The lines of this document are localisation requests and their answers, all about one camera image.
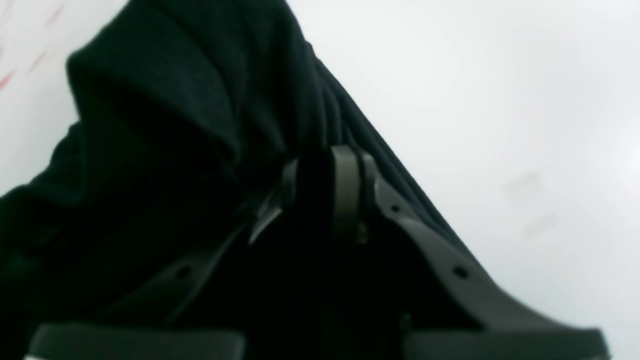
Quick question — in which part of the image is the black t-shirt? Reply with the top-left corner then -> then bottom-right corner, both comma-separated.
1,0 -> 476,360

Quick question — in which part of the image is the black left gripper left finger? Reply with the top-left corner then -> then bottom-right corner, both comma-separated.
27,161 -> 298,360

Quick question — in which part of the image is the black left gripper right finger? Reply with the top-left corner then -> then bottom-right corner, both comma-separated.
331,145 -> 610,360

